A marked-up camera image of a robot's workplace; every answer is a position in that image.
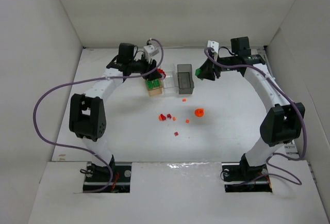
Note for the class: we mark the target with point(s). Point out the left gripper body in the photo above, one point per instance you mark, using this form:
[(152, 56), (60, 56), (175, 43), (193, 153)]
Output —
[(152, 67)]

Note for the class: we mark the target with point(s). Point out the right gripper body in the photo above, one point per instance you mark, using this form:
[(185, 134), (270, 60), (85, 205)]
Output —
[(213, 66)]

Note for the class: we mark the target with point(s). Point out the green sloped lego brick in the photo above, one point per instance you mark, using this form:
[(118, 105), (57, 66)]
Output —
[(198, 72)]

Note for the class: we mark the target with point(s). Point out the green long lego brick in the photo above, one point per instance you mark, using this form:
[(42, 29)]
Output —
[(149, 85)]

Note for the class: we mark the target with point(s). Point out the red flower lego piece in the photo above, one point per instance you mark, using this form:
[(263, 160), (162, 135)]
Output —
[(162, 73)]

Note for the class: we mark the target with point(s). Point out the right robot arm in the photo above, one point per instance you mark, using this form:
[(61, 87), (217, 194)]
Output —
[(242, 60)]

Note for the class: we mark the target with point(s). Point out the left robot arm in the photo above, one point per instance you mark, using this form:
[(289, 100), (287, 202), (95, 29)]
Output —
[(87, 118)]

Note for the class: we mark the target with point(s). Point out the orange translucent container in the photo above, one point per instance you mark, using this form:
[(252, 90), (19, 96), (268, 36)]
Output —
[(156, 91)]

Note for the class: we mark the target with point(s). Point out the grey translucent container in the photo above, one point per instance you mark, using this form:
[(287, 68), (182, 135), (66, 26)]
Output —
[(185, 78)]

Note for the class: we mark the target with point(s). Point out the clear container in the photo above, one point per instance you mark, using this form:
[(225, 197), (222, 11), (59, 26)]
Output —
[(170, 82)]

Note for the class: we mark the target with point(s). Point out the orange round lego piece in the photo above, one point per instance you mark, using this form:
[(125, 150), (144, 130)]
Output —
[(199, 112)]

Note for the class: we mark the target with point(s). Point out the orange red lego piece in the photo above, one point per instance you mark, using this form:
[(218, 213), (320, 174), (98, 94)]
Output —
[(162, 117)]

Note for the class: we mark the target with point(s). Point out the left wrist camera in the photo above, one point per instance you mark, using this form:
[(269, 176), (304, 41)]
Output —
[(150, 51)]

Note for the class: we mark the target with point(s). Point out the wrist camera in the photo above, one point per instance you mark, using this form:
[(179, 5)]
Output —
[(213, 46), (150, 51)]

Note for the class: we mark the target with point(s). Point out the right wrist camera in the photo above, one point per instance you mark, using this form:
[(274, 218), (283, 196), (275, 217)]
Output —
[(213, 46)]

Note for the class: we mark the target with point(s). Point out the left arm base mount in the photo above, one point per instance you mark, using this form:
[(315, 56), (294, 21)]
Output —
[(96, 179)]

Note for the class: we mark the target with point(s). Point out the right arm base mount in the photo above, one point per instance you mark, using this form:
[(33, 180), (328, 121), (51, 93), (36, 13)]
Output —
[(238, 180)]

